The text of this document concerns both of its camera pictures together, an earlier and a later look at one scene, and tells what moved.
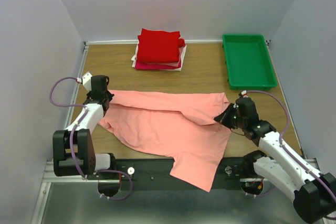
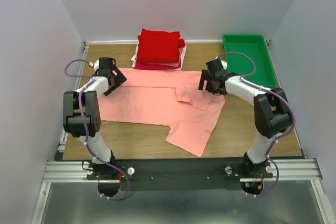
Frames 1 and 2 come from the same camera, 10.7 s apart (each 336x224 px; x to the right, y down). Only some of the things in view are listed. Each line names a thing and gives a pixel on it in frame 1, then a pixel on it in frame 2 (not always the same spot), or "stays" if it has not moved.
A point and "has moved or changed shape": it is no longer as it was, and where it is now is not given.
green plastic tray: (249, 65) stays
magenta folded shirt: (139, 65) stays
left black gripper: (109, 95) to (119, 79)
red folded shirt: (159, 46) stays
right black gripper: (222, 118) to (205, 76)
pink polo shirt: (180, 126) has moved or changed shape
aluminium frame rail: (49, 176) stays
